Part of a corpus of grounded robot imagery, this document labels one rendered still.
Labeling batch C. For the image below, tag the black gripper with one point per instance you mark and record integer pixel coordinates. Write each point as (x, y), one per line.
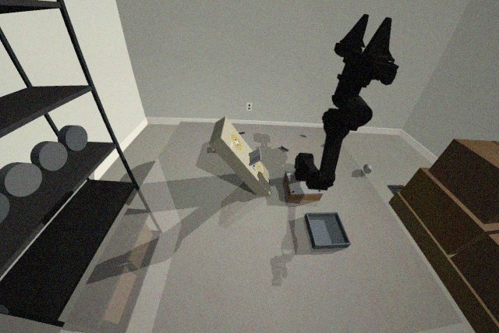
(372, 61)

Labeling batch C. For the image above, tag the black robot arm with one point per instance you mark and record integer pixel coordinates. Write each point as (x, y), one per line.
(352, 113)

